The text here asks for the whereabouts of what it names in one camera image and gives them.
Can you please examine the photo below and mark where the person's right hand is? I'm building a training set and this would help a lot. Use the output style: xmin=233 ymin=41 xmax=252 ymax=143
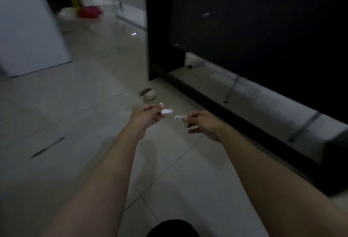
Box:
xmin=184 ymin=110 xmax=229 ymax=143

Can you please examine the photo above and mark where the person's left hand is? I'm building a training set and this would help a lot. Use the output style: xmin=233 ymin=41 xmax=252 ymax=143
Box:
xmin=130 ymin=103 xmax=165 ymax=139

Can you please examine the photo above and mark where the person's left forearm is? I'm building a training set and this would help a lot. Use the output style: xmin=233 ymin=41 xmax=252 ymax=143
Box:
xmin=41 ymin=125 xmax=142 ymax=237

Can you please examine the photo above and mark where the person's right forearm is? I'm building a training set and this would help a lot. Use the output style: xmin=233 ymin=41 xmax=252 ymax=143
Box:
xmin=217 ymin=128 xmax=348 ymax=237

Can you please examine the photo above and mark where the round beige floor object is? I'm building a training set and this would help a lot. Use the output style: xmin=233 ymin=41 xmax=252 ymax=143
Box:
xmin=139 ymin=88 xmax=156 ymax=100

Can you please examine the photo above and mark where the large black cabinet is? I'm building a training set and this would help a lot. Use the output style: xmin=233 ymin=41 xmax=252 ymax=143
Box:
xmin=144 ymin=0 xmax=348 ymax=194

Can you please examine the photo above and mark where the person's black clothing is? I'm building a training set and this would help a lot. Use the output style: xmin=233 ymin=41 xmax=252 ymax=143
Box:
xmin=146 ymin=219 xmax=200 ymax=237

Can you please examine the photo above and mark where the red dustpan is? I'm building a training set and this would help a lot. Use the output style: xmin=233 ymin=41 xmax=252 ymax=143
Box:
xmin=77 ymin=6 xmax=104 ymax=18

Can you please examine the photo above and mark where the white cabinet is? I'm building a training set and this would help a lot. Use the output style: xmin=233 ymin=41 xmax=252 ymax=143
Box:
xmin=0 ymin=0 xmax=72 ymax=78

